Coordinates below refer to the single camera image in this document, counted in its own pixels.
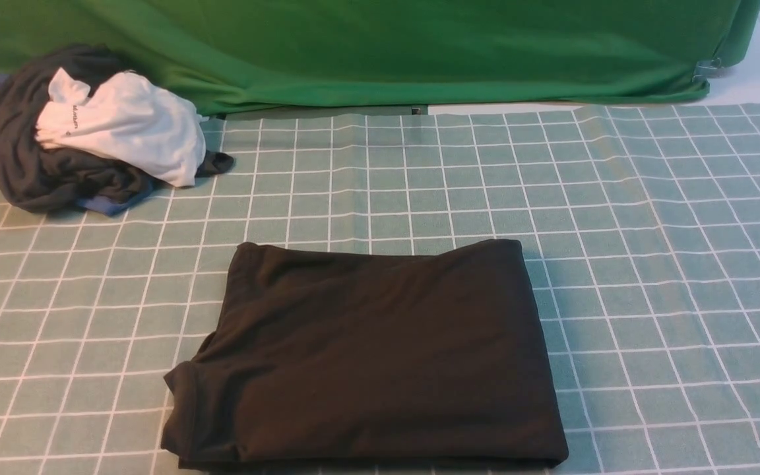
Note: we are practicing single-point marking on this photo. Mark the green checkered table cloth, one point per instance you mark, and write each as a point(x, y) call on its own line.
point(640, 227)

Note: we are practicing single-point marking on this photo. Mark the dark gray long-sleeve shirt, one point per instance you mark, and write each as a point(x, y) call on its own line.
point(335, 357)

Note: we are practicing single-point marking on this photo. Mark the white crumpled shirt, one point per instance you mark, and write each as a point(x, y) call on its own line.
point(125, 118)

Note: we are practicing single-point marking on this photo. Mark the green backdrop cloth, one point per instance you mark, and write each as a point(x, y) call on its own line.
point(231, 56)

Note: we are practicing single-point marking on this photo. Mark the dark navy crumpled garment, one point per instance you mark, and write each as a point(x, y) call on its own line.
point(96, 64)

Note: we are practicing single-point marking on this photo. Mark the metal binder clip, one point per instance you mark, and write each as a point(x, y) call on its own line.
point(705, 70)

